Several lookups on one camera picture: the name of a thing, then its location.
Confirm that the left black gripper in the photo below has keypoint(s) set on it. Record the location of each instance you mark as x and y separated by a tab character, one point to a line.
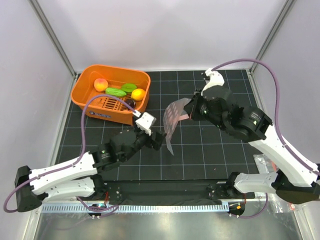
155	143

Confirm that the small green toy vegetable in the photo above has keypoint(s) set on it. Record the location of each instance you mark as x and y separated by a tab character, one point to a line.
128	87

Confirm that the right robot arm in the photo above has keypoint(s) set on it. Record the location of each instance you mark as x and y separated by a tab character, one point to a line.
296	181

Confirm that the long green toy vegetable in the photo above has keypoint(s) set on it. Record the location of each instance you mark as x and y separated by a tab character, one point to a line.
115	92

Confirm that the orange plastic basket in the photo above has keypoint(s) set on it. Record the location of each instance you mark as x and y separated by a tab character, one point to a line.
106	108

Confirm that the pink dotted zip bag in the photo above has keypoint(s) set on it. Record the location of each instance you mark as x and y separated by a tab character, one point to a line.
173	114

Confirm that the yellow orange toy fruit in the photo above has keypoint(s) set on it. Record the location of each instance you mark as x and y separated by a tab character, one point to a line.
138	94

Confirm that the dark purple toy fruit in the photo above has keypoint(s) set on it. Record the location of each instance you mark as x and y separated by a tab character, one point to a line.
131	103

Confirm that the black base bar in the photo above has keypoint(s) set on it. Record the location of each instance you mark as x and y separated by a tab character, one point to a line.
195	192

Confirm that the peach toy fruit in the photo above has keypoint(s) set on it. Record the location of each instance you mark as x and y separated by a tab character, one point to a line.
100	84

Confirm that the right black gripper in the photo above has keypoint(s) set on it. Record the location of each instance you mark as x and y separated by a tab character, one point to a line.
191	107

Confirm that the white slotted cable duct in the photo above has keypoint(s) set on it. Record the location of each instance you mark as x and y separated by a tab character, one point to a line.
65	208

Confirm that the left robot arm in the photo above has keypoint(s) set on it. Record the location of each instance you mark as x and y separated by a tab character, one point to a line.
81	176

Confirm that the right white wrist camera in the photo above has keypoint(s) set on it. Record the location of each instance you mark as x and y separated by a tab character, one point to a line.
212	78

